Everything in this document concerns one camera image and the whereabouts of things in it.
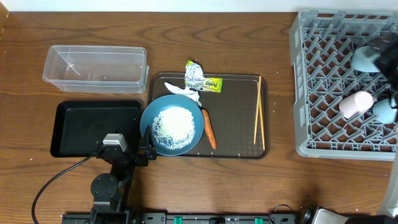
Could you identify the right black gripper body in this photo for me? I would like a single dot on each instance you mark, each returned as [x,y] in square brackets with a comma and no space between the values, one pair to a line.
[388,65]

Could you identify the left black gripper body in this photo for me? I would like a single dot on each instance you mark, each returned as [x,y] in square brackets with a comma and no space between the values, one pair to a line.
[119,169]

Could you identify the light blue bowl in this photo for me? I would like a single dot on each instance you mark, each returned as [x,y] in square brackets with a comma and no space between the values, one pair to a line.
[363,59]

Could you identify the light blue cup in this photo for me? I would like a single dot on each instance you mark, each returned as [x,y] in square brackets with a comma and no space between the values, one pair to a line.
[386,111]

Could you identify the white pink cup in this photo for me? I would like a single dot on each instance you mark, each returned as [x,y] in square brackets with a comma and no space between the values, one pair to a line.
[357,103]

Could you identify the orange carrot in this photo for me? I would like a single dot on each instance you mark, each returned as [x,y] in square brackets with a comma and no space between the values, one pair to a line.
[208,128]

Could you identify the wooden chopstick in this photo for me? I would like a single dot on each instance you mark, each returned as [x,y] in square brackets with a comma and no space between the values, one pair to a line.
[257,108]
[262,121]

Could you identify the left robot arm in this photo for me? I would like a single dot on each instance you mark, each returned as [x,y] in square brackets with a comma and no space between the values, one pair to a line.
[110,190]

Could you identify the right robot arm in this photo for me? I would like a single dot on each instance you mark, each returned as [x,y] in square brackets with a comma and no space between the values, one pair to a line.
[387,212]

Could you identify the pile of white rice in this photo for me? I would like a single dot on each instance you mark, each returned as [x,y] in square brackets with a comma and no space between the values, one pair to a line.
[173,128]

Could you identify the black plastic tray bin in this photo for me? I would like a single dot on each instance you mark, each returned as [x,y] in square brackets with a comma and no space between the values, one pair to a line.
[81,126]

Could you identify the dark blue plate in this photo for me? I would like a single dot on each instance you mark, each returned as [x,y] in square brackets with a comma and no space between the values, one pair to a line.
[168,101]

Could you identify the crumpled white tissue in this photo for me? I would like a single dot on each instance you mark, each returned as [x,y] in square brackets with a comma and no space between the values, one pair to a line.
[192,94]

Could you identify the crumpled foil wrapper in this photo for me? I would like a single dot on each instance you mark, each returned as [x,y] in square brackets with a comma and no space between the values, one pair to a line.
[194,76]

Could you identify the yellow green snack packet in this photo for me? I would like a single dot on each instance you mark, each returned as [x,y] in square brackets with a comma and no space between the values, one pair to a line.
[212,84]

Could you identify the clear plastic bin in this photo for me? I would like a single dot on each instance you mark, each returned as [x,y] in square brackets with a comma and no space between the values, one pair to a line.
[97,68]

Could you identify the brown serving tray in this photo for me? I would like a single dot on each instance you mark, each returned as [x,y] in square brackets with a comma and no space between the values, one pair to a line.
[232,115]

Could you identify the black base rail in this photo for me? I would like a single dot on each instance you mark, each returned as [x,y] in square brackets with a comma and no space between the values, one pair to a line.
[163,218]

